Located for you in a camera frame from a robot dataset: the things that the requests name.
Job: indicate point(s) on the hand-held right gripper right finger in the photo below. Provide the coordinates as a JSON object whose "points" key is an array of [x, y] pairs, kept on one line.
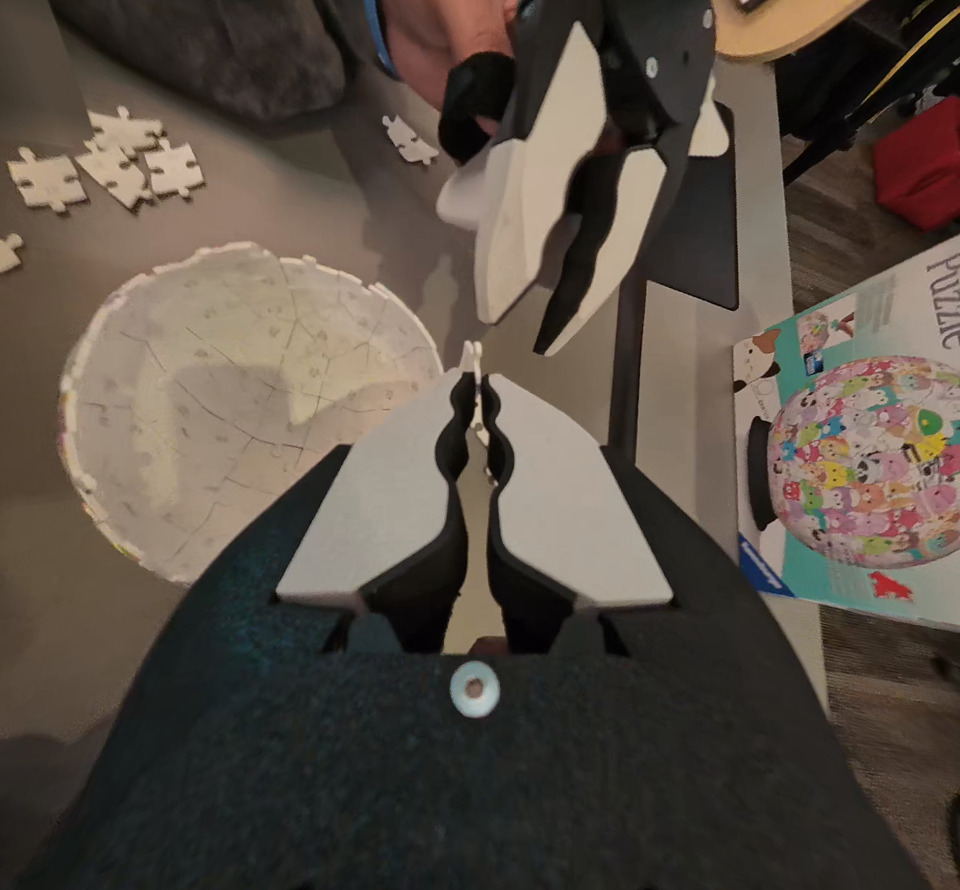
{"points": [[578, 530]]}

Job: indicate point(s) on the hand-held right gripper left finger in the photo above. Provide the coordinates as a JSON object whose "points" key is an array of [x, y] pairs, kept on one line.
{"points": [[375, 530]]}

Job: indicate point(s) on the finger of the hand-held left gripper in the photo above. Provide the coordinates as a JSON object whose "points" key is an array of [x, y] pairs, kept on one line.
{"points": [[534, 201], [623, 215]]}

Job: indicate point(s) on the single white puzzle piece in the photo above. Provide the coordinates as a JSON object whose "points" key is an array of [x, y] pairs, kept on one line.
{"points": [[475, 365], [409, 142]]}

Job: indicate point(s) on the colourful puzzle ball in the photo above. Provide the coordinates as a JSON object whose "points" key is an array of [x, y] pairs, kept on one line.
{"points": [[226, 396]]}

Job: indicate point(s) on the person's left forearm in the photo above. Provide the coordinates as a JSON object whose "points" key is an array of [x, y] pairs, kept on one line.
{"points": [[210, 13]]}

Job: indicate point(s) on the colourful puzzle box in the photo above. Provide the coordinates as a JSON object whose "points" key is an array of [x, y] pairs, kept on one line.
{"points": [[856, 456]]}

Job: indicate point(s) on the row of white puzzle pieces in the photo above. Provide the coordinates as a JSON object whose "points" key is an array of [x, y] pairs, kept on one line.
{"points": [[113, 168]]}

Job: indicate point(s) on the black flat panel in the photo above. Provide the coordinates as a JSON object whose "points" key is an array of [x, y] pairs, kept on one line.
{"points": [[699, 231]]}

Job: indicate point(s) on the light wooden board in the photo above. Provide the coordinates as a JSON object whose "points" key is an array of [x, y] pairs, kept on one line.
{"points": [[811, 13]]}

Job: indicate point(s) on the red cloth bag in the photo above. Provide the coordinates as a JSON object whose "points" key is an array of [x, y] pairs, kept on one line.
{"points": [[923, 163]]}

